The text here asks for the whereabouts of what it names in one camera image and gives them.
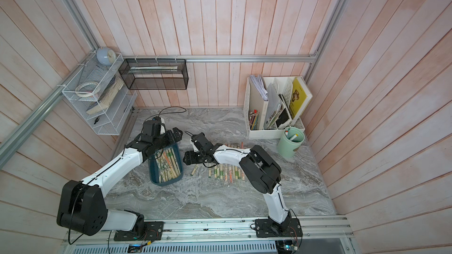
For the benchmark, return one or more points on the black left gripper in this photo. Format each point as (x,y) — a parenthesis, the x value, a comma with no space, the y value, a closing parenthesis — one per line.
(171,139)

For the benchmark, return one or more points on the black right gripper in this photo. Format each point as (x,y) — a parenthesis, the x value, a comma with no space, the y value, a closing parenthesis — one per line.
(190,158)

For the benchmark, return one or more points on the teal plastic storage tray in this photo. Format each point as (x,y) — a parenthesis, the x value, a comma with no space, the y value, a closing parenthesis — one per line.
(165,166)

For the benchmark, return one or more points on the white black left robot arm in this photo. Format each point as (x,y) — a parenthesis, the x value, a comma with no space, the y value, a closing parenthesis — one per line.
(82,206)

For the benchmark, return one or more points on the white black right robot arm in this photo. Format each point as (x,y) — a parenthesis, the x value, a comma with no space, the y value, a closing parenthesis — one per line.
(260,169)

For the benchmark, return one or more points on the bundle of coloured folders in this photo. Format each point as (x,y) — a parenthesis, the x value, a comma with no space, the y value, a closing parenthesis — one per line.
(253,119)

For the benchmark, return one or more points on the old book on shelf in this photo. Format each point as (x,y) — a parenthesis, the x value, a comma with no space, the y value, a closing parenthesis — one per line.
(107,97)

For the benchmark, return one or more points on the white file organizer rack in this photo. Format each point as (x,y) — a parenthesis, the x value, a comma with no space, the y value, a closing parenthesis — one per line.
(269,110)

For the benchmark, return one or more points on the black booklet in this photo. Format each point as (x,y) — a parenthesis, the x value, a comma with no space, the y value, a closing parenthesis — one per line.
(284,118)

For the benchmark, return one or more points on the mint green pen cup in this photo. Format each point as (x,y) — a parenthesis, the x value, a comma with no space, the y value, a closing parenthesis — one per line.
(287,148)

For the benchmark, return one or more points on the white papers in organizer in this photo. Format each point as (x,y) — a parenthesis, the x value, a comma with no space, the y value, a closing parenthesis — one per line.
(259,84)

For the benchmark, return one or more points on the yellow capped white marker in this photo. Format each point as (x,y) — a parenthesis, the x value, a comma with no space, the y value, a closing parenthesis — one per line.
(293,137)

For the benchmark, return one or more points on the roll of tape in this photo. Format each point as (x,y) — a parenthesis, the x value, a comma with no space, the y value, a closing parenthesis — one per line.
(87,89)

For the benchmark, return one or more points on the small grey globe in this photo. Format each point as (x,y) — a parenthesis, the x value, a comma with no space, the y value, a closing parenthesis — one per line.
(106,56)

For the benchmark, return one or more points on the yellow book with animal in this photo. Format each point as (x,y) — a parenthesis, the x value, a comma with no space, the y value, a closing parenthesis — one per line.
(300,98)

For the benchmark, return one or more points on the black mesh wall basket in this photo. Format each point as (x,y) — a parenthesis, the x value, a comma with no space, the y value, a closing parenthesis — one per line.
(154,74)

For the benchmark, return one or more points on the white wire wall shelf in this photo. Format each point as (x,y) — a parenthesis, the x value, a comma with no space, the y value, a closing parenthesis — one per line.
(111,121)

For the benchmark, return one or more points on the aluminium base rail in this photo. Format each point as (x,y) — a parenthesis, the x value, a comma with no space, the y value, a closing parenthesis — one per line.
(304,235)

